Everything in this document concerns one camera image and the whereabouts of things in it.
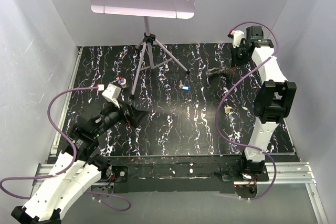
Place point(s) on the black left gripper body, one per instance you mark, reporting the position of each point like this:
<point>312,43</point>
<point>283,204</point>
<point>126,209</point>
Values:
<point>112,116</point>

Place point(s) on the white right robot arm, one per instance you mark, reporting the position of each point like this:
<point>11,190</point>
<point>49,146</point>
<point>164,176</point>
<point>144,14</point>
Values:
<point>274,99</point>

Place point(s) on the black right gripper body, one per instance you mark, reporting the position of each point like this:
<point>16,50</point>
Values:
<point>240,58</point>

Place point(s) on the cream key tag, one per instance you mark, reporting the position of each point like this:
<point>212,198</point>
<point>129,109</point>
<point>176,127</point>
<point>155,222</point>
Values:
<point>228,109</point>

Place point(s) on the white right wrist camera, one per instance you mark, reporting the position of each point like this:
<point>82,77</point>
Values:
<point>237,36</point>

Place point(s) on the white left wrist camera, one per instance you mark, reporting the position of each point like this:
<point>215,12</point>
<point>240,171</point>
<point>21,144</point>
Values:
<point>111,93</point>

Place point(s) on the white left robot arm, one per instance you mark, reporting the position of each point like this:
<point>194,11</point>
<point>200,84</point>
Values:
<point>76,168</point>

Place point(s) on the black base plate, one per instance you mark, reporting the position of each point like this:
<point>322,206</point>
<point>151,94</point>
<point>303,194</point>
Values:
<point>136,174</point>

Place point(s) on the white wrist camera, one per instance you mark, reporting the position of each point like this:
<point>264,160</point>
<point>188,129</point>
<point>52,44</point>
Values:
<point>111,93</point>
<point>237,36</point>

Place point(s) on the blue key tag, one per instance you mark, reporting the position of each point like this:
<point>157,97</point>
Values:
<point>184,87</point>

